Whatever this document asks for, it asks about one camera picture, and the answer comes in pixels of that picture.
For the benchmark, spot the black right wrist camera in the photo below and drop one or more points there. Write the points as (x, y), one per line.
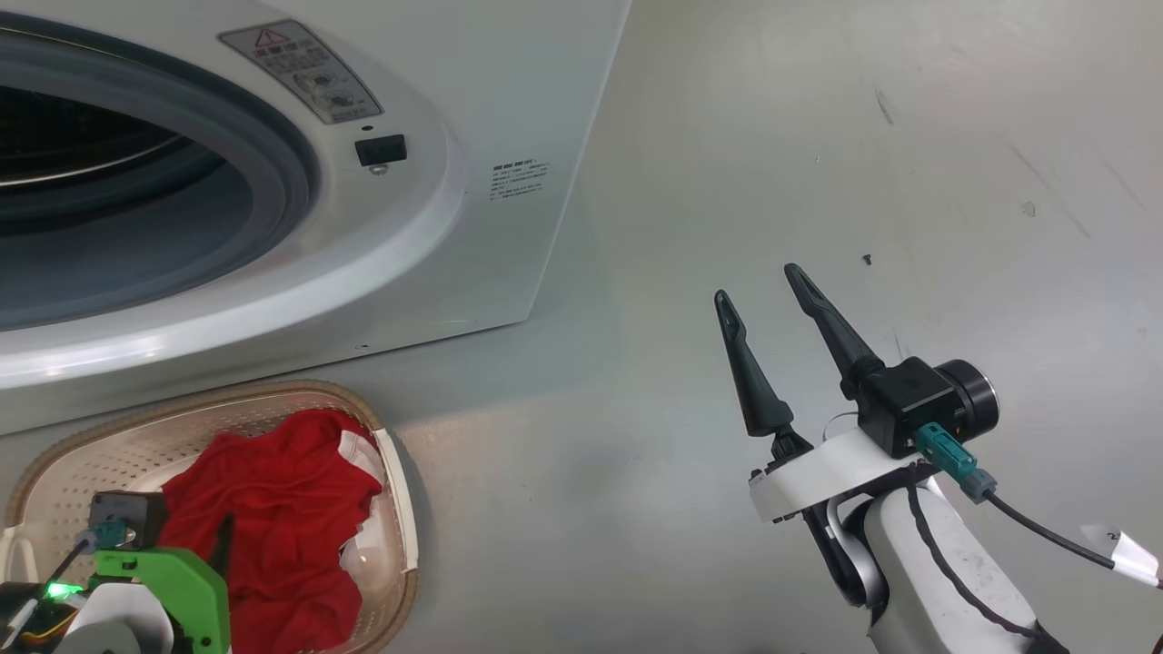
(909, 404)

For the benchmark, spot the cream perforated laundry basket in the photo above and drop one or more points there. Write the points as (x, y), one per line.
(382, 509)

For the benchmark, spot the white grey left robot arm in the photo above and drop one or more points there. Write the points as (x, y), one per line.
(109, 627)

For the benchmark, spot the white washing machine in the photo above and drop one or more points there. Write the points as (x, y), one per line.
(472, 254)

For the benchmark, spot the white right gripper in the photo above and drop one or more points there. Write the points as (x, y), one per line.
(818, 472)

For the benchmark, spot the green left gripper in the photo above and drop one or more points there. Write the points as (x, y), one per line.
(195, 590)

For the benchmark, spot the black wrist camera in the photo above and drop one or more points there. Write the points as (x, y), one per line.
(136, 513)
(909, 404)

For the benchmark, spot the grey warning sticker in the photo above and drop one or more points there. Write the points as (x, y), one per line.
(304, 73)

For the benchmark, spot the red white garment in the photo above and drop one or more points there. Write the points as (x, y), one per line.
(273, 509)

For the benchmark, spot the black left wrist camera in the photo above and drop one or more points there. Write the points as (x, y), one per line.
(136, 513)

